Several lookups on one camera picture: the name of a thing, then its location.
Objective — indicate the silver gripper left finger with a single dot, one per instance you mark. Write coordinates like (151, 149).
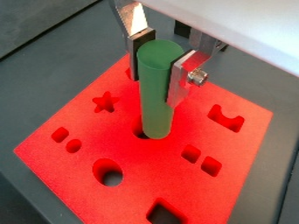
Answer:
(136, 32)

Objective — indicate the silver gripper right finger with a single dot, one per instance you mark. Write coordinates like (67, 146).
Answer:
(187, 72)

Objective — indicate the green round cylinder peg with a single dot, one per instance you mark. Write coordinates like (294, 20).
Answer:
(155, 57)

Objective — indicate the red foam shape board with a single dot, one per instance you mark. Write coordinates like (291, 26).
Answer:
(113, 177)

